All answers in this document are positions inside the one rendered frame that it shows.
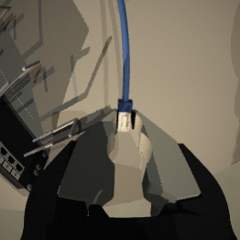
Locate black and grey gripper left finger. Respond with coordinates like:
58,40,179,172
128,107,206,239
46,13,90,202
20,109,119,240

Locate blue network cable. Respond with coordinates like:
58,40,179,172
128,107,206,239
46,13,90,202
117,0,130,102

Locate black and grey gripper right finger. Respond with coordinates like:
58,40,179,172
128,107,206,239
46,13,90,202
131,109,237,240

